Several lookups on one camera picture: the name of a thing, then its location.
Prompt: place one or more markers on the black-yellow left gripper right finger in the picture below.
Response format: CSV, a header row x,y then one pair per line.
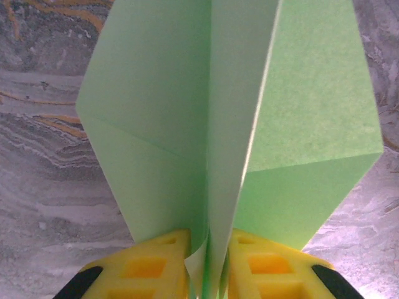
x,y
274,274

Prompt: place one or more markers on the black-yellow left gripper left finger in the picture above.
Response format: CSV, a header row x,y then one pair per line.
x,y
140,274

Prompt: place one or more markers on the light green paper sheet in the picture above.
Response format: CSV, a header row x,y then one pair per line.
x,y
156,124

